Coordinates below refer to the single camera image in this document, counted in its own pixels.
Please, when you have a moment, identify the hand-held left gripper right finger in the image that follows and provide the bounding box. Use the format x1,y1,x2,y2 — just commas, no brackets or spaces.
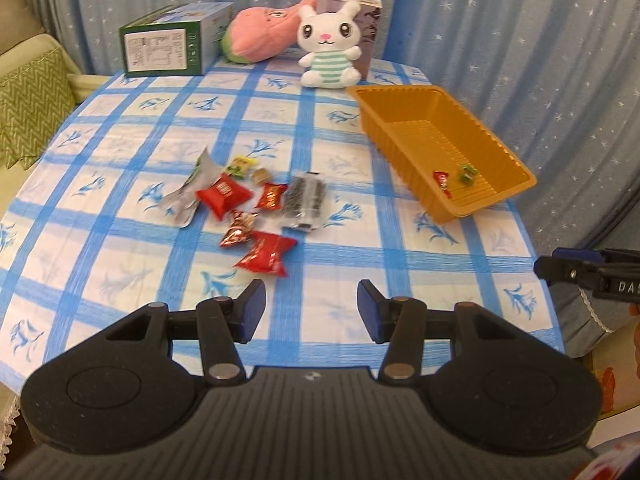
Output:
356,280,521,381

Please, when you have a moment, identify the red pillow snack packet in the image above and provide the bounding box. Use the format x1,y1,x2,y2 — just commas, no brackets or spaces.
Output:
195,172,252,221

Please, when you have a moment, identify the red patterned cloth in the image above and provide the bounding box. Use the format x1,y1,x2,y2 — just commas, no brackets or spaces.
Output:
570,435,640,480

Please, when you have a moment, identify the green cardboard box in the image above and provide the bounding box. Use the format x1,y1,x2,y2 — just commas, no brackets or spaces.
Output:
118,2,236,78

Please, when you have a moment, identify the pink peach plush toy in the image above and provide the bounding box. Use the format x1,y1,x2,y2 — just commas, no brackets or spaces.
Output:
222,0,321,65

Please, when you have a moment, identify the small red candy packet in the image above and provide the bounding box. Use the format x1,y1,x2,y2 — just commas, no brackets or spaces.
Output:
254,182,290,211

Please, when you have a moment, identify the yellow green candy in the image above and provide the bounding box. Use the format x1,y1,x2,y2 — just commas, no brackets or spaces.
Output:
227,156,258,180

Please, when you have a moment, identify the gold red foil candy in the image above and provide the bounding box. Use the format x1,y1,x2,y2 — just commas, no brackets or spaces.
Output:
219,210,258,248

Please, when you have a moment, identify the green zigzag sofa cover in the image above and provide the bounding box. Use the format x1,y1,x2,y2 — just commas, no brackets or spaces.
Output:
0,50,77,171

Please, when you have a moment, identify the blue checked tablecloth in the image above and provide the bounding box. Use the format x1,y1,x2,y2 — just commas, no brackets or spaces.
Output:
0,47,568,411

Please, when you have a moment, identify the black clear snack packet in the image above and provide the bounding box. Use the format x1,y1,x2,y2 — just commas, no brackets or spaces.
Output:
281,172,327,233

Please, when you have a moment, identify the orange plastic tray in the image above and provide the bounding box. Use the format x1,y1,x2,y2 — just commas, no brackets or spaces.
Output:
347,85,537,224

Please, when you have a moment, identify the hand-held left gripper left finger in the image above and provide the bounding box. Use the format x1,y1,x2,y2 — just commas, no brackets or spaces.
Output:
102,279,267,386

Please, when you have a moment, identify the purple cardboard box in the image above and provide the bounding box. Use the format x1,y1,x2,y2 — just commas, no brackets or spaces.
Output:
317,0,383,82

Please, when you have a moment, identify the grey green snack packet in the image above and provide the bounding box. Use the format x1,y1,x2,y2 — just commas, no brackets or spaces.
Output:
159,147,221,228

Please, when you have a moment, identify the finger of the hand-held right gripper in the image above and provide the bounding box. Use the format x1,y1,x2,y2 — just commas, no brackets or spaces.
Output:
534,256,598,286
552,247,608,264

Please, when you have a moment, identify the large red snack packet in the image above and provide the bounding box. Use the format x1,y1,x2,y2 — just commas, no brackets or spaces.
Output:
233,231,298,277

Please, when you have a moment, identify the white bunny plush toy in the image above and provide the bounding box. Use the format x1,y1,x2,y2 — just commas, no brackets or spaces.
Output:
296,1,363,88

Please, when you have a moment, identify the grey cloth with lace trim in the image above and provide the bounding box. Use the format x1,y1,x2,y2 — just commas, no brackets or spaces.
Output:
549,284,620,359

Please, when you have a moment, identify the blue star curtain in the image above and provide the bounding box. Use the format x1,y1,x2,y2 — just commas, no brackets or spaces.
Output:
0,0,640,281

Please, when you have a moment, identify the beige sofa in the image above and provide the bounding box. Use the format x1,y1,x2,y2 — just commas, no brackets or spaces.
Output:
0,0,103,171

